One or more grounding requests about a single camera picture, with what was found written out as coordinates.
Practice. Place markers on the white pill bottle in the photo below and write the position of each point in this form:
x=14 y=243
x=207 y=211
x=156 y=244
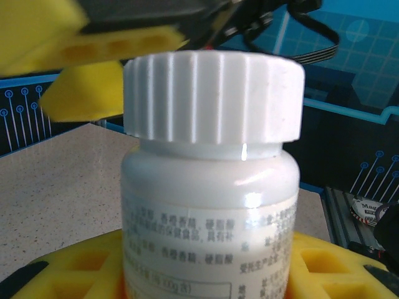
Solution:
x=212 y=202

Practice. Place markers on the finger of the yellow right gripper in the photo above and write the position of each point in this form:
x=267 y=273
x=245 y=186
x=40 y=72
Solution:
x=93 y=46
x=84 y=96

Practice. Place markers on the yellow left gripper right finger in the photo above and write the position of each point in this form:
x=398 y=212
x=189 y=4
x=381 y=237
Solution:
x=327 y=274

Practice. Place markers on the white ribbed bottle cap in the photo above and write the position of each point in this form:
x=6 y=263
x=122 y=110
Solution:
x=215 y=96

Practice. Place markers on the aluminium frame beam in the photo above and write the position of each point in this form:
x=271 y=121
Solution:
x=339 y=215

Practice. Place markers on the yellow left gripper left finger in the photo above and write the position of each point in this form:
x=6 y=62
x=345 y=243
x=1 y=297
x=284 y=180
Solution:
x=78 y=271

